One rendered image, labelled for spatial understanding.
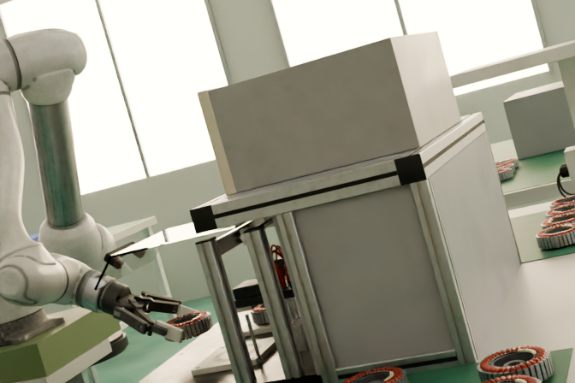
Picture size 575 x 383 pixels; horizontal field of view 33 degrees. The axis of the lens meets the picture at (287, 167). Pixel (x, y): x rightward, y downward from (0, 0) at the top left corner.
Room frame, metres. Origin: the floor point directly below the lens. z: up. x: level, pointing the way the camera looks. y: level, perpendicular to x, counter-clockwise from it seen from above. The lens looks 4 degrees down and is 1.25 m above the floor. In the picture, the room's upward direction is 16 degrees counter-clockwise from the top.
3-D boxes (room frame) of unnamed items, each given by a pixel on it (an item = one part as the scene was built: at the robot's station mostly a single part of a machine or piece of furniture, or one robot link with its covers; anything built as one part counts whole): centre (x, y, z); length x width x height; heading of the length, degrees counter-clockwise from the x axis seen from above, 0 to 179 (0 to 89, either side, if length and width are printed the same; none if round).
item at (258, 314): (2.22, 0.12, 0.80); 0.11 x 0.11 x 0.04
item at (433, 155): (1.99, -0.14, 1.09); 0.68 x 0.44 x 0.05; 158
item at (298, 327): (1.95, 0.07, 0.80); 0.07 x 0.05 x 0.06; 158
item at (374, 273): (1.66, -0.09, 0.91); 0.28 x 0.03 x 0.32; 68
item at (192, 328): (2.15, 0.31, 0.83); 0.11 x 0.11 x 0.04
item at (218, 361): (2.00, 0.21, 0.78); 0.15 x 0.15 x 0.01; 68
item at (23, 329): (2.63, 0.84, 0.86); 0.22 x 0.18 x 0.06; 149
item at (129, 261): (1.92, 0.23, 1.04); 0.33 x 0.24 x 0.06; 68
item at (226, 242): (2.07, 0.07, 1.03); 0.62 x 0.01 x 0.03; 158
